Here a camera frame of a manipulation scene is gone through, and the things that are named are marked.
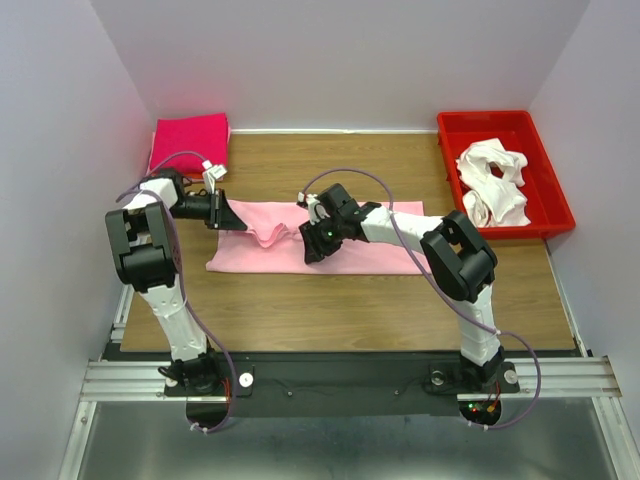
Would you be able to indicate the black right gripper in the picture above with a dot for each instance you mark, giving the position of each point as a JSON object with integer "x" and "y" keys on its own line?
{"x": 314, "y": 249}

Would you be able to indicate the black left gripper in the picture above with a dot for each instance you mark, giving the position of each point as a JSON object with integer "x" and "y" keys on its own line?
{"x": 221, "y": 216}

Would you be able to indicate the light pink t-shirt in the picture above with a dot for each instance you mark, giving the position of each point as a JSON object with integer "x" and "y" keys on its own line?
{"x": 273, "y": 243}

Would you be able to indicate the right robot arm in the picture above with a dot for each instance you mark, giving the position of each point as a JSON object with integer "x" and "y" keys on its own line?
{"x": 449, "y": 251}

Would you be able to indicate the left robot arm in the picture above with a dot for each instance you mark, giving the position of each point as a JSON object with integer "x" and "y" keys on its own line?
{"x": 145, "y": 249}

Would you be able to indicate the folded magenta t-shirt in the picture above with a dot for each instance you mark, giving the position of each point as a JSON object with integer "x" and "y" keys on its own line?
{"x": 205, "y": 124}

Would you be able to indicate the white crumpled t-shirt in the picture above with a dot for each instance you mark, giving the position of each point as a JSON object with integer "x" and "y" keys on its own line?
{"x": 493, "y": 177}

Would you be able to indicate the red plastic bin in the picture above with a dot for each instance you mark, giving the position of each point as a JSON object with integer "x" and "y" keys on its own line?
{"x": 547, "y": 207}

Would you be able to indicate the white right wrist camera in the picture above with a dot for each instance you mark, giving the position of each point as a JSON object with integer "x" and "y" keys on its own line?
{"x": 314, "y": 207}

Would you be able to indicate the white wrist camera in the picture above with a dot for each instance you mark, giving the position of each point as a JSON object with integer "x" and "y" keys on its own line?
{"x": 211, "y": 174}
{"x": 314, "y": 207}

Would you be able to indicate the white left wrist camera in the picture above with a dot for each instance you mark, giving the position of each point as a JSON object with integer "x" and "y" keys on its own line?
{"x": 211, "y": 174}

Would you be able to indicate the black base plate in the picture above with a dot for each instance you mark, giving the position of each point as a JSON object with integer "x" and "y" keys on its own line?
{"x": 264, "y": 385}

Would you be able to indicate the aluminium frame rail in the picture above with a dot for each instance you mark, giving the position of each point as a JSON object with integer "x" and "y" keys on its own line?
{"x": 110, "y": 381}

